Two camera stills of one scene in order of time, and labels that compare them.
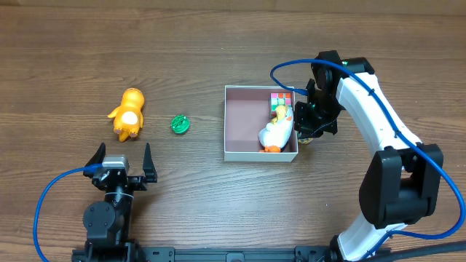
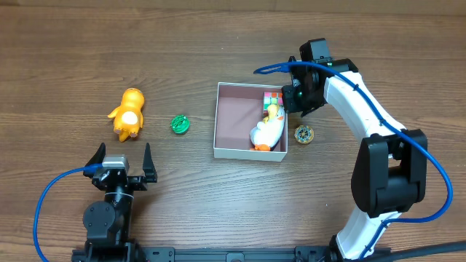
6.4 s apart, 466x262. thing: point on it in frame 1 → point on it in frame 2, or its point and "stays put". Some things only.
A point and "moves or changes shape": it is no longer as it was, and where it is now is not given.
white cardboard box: x=247 y=110 moves or changes shape
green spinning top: x=180 y=124 stays put
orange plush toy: x=127 y=118 stays put
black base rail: x=299 y=254 stays put
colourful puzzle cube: x=277 y=99 moves or changes shape
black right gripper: x=303 y=118 → x=291 y=100
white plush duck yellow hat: x=274 y=137 moves or changes shape
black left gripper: x=132 y=179 stays put
